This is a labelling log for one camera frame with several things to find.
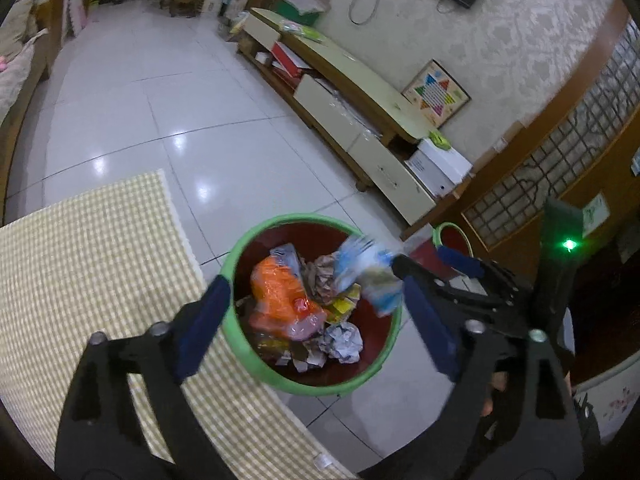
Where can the striped beige sofa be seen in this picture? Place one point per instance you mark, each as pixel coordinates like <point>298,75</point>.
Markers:
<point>20,60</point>

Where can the red folder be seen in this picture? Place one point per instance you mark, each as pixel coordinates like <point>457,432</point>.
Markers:
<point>285,57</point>

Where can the green rimmed red trash bin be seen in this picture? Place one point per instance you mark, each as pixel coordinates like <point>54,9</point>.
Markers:
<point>372,355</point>

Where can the yellow checked tablecloth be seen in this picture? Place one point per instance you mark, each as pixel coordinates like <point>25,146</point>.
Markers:
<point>100,260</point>

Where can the blue white snack packet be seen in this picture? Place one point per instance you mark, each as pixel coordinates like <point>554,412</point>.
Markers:
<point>370,270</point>

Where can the crumpled white paper ball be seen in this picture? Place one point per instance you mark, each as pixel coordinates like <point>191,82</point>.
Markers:
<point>342,342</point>

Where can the crumpled brown paper bag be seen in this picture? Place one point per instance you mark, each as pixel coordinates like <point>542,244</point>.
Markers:
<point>320,280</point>

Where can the white floral cloth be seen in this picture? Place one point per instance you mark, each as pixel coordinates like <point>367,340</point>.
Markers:
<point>615,400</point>

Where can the yellow medicine box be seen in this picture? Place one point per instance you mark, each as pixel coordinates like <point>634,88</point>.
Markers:
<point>345,305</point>

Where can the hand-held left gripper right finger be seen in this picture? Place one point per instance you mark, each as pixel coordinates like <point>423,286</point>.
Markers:
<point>430,325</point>

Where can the small green packet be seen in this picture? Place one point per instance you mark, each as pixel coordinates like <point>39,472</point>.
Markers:
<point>439,140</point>

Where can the orange snack bag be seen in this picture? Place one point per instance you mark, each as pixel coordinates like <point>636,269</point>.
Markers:
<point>280,295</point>

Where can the small green rimmed red bin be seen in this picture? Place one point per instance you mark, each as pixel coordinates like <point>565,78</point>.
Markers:
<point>425,255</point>

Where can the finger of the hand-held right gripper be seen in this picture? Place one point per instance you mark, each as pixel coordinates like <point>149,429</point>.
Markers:
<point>460,259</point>
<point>430,277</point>

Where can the small yellow cartoon box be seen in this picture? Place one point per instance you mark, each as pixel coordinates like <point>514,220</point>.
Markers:
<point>272,345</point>

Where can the green plastic packet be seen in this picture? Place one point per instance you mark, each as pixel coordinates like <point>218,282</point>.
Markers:
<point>302,30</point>

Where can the green white open box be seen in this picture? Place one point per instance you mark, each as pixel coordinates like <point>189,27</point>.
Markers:
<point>295,10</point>

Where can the colourful checkers board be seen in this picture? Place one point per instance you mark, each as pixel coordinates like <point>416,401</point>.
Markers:
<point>435,92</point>

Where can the white cardboard box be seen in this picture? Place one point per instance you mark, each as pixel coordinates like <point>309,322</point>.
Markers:
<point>445,160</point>

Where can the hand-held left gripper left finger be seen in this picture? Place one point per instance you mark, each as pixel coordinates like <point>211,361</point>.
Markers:
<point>205,320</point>

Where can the wooden television cabinet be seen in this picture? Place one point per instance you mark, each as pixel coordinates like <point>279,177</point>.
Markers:
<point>350,60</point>

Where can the wooden lattice partition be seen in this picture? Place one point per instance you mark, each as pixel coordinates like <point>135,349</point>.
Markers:
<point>550,160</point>

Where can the person's right hand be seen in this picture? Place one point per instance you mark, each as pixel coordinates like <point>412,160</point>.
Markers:
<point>497,381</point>

